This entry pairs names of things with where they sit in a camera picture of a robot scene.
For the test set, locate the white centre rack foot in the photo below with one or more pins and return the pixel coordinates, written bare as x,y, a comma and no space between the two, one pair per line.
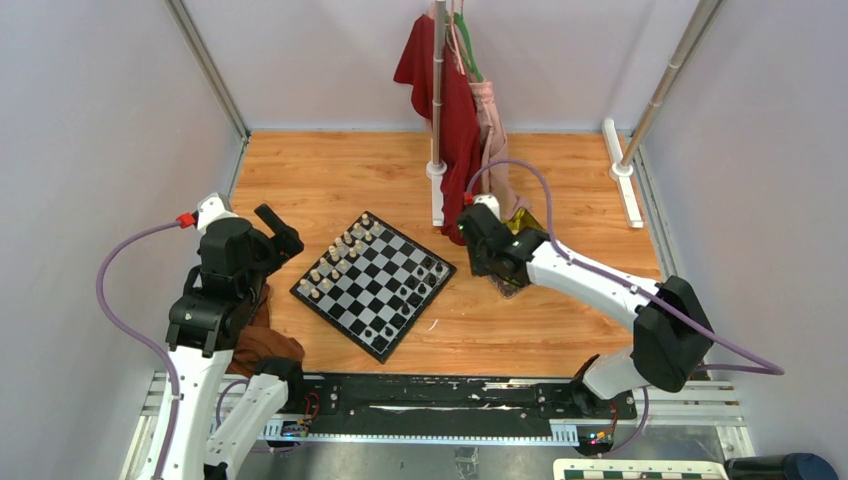
436,192

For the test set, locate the dark red hanging shirt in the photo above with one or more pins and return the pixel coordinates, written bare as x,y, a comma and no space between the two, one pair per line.
459,130

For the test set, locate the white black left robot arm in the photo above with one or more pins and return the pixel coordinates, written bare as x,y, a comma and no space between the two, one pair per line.
220,296

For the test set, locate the cream chess pieces row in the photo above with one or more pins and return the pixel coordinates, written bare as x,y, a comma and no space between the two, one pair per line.
338,261

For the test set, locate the green clothes hanger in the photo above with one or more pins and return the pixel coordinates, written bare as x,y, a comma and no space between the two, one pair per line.
467,47

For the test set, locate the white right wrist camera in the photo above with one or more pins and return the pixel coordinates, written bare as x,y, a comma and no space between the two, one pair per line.
490,201

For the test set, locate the brown crumpled cloth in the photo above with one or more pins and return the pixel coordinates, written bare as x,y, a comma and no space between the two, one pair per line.
259,340

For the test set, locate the white right rack foot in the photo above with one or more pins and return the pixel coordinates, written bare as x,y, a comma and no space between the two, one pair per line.
622,175

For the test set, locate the dark blue cylinder object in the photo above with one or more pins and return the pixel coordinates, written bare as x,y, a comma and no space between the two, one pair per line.
793,466

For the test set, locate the yellow metal tin tray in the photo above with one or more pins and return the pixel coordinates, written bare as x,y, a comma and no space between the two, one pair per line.
521,219

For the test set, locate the green white chessboard box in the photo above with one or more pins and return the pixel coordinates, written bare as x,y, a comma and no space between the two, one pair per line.
570,469

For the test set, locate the black white chessboard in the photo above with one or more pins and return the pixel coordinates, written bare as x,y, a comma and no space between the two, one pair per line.
390,250

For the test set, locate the silver centre rack pole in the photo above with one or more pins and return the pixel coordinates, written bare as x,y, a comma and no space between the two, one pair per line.
439,15

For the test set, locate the pink hanging garment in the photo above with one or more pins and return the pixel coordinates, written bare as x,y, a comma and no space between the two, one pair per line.
493,137

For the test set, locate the black pieces set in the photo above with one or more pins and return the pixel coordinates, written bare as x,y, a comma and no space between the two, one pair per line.
386,317

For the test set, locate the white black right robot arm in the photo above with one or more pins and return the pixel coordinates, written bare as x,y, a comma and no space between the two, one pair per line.
668,324

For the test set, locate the silver rack pole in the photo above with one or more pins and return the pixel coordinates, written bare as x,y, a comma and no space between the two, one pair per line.
439,15
696,27

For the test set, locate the white rack foot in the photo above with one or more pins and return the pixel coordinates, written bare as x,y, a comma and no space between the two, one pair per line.
436,192
622,175

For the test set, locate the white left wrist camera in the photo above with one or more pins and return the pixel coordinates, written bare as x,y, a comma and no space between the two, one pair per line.
214,207

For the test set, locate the silver right rack pole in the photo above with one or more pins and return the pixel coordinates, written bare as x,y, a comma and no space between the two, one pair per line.
696,27

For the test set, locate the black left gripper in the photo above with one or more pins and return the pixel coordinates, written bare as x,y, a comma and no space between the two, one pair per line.
287,237

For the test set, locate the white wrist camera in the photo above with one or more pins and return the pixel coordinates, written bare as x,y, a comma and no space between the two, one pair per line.
490,201
214,207

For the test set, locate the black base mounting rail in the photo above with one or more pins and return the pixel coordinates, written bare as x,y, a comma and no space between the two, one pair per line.
419,408

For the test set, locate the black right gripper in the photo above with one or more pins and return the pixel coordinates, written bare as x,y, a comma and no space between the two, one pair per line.
478,268

